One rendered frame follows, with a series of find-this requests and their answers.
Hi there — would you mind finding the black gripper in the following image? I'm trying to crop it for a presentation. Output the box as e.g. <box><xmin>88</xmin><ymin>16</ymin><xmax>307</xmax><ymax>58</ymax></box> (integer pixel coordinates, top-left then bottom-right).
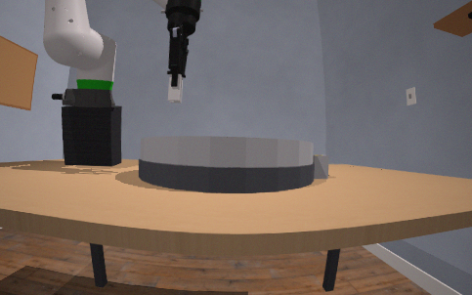
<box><xmin>167</xmin><ymin>12</ymin><xmax>196</xmax><ymax>103</ymax></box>

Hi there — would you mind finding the grey round turntable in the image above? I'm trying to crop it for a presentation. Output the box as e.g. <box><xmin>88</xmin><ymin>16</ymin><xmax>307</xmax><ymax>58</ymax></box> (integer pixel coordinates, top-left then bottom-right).
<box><xmin>139</xmin><ymin>136</ymin><xmax>329</xmax><ymax>193</ymax></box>

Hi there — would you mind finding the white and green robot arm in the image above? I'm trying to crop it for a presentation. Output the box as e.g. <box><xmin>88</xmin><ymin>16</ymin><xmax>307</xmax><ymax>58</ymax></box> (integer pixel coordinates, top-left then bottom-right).
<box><xmin>43</xmin><ymin>0</ymin><xmax>203</xmax><ymax>107</ymax></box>

